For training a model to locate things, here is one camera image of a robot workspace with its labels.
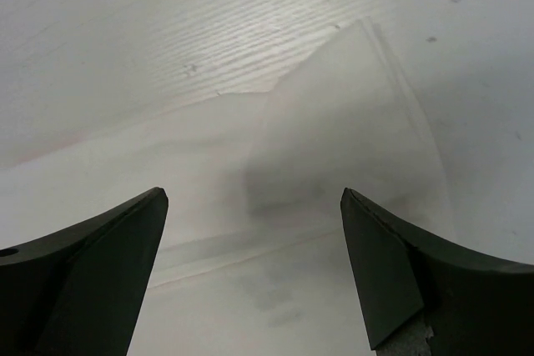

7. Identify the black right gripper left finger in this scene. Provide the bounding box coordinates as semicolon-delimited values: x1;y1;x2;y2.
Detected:
1;188;168;355

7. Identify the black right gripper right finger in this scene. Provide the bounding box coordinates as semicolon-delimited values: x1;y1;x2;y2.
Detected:
340;189;533;356

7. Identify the white t-shirt green trim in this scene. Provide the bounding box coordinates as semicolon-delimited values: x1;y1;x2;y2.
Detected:
1;19;454;287

